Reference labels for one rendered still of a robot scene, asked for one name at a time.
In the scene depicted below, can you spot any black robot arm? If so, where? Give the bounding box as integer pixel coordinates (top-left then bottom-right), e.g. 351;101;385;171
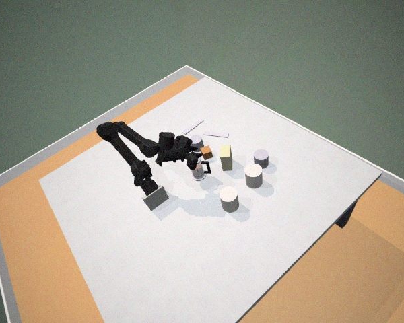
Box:
96;121;193;196

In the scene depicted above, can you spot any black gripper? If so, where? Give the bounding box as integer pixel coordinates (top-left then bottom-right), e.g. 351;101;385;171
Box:
172;139;203;170

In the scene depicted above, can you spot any tan cube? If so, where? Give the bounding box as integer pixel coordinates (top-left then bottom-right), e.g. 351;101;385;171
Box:
200;146;213;160

